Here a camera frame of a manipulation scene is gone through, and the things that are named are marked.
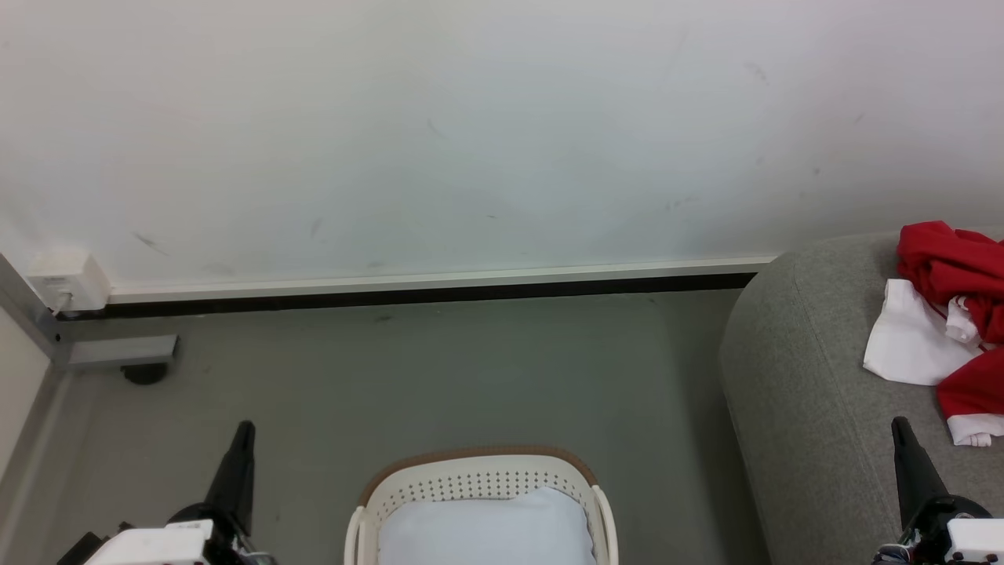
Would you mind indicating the light blue clothing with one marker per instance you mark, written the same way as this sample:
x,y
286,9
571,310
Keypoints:
x,y
486,530

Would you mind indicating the black round frame foot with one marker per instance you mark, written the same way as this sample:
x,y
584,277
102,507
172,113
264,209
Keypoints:
x,y
144,373

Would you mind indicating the grey fabric sofa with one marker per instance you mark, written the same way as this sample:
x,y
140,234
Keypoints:
x,y
816,408

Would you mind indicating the grey metal frame post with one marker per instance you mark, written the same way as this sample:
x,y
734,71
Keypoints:
x,y
110,351

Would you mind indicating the white wall socket box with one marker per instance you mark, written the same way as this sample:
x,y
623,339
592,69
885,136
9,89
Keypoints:
x,y
70,281

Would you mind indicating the white and black baseboard strip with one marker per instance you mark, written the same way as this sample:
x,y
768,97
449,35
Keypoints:
x,y
423,286

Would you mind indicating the red and white garment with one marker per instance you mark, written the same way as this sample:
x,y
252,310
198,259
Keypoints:
x,y
953,267

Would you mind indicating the white plastic laundry basket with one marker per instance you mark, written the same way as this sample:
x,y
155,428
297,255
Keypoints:
x,y
471,475

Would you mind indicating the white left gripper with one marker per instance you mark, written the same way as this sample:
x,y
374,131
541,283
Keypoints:
x,y
157,543

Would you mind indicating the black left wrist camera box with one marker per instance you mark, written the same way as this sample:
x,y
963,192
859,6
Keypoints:
x,y
78,549

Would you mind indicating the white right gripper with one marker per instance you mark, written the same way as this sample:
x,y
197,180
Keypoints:
x,y
969,537

